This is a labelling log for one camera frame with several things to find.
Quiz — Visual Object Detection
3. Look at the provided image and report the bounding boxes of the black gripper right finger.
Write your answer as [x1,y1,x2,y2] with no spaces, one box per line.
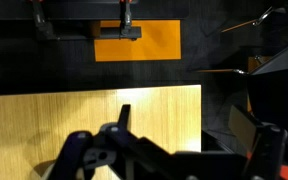
[228,104,288,180]

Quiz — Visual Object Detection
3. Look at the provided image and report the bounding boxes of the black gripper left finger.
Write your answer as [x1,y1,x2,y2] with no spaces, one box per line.
[50,104,172,180]

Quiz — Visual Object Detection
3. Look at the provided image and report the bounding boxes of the black angular box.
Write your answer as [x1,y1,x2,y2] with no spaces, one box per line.
[247,43,288,134]

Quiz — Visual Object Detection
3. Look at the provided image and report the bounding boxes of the tripod with brown legs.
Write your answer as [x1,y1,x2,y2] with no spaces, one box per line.
[195,0,288,76]

